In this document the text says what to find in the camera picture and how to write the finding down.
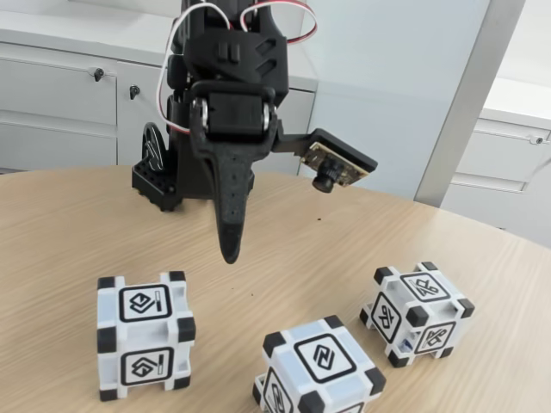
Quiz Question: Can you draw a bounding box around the camera board on black mount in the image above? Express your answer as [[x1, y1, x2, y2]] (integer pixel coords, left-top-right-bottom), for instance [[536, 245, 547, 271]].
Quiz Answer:
[[275, 126, 379, 194]]

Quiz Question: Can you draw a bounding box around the white cube lightning symbol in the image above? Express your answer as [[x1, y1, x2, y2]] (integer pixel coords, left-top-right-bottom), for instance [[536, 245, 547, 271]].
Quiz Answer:
[[252, 315, 387, 413]]

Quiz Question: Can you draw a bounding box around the white cube stacked-squares symbol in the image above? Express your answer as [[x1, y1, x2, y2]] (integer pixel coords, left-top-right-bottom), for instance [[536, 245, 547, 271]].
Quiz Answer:
[[96, 270, 197, 404]]

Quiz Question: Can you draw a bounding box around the long white cabinet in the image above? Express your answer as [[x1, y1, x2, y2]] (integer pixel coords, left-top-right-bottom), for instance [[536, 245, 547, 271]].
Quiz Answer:
[[0, 0, 319, 177]]

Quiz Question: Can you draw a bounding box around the white red servo cable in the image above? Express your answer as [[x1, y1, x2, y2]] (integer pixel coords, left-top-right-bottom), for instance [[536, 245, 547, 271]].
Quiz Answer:
[[239, 0, 319, 45], [156, 0, 236, 135]]

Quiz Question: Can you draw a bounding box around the white drawer cabinet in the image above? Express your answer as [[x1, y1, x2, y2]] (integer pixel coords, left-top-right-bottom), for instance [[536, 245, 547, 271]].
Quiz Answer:
[[441, 77, 551, 249]]

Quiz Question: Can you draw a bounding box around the black round clamp knob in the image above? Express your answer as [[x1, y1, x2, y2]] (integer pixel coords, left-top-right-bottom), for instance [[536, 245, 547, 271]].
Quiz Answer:
[[140, 121, 168, 172]]

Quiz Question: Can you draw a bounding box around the white cube crossed-loops symbol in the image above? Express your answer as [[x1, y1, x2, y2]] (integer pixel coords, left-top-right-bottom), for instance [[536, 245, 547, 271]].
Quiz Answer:
[[358, 261, 476, 370]]

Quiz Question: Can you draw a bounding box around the grey metal partition post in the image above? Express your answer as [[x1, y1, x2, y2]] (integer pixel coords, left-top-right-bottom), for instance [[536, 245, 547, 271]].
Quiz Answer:
[[412, 0, 533, 207]]

